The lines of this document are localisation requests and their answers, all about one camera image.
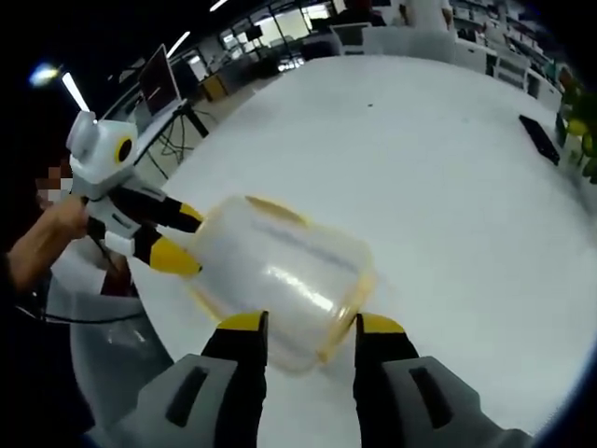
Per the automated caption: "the white side desk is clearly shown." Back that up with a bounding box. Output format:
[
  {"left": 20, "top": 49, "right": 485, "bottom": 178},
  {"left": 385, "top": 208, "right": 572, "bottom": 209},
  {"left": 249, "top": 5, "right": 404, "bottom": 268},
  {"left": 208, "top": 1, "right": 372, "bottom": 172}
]
[{"left": 101, "top": 96, "right": 212, "bottom": 158}]

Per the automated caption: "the green potted plant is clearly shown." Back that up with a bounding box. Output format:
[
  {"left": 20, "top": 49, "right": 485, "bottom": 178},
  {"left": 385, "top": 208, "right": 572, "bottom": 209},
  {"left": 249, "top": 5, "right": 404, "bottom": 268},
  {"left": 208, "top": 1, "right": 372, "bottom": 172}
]
[{"left": 554, "top": 66, "right": 597, "bottom": 187}]

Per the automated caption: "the white mesh office chair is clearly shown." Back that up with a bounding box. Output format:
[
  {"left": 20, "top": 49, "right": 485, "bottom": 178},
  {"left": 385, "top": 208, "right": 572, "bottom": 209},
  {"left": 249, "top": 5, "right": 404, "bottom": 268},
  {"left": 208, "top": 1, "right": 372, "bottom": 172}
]
[{"left": 69, "top": 293, "right": 174, "bottom": 424}]

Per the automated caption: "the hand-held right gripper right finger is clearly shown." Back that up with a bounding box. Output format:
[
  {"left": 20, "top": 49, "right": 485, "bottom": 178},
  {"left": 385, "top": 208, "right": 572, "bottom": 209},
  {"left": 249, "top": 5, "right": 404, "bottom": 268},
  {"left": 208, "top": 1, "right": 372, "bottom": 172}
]
[{"left": 353, "top": 313, "right": 533, "bottom": 448}]

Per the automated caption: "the black phone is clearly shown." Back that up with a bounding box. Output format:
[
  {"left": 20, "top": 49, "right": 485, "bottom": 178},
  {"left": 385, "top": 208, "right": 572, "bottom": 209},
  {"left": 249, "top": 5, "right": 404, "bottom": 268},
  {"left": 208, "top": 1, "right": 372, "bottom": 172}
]
[{"left": 518, "top": 114, "right": 562, "bottom": 166}]

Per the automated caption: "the long ceiling light strip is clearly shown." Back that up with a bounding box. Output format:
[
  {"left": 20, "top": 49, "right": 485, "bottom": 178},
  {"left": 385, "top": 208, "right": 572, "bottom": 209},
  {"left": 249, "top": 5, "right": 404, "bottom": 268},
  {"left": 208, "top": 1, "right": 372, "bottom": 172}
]
[
  {"left": 166, "top": 31, "right": 192, "bottom": 58},
  {"left": 62, "top": 71, "right": 93, "bottom": 114}
]

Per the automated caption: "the clear plastic buckle container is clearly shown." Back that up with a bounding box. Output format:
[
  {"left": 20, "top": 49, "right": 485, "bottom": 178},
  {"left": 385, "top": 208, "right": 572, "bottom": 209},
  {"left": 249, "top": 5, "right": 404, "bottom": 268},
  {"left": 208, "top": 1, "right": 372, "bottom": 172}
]
[{"left": 186, "top": 194, "right": 380, "bottom": 374}]

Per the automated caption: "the open laptop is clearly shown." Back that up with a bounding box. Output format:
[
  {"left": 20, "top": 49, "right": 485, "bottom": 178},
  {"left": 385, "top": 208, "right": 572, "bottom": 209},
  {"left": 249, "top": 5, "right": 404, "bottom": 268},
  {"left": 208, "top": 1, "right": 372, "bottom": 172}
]
[{"left": 137, "top": 43, "right": 188, "bottom": 119}]

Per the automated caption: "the person's left hand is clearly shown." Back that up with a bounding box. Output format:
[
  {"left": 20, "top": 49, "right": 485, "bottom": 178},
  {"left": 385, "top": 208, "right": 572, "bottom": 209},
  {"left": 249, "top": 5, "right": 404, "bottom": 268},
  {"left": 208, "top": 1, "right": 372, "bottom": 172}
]
[{"left": 44, "top": 194, "right": 93, "bottom": 241}]

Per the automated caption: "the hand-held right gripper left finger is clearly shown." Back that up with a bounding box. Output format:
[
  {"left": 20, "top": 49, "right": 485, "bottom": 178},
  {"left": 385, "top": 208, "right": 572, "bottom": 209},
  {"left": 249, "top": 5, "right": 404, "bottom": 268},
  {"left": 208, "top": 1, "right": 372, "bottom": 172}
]
[{"left": 116, "top": 311, "right": 271, "bottom": 448}]

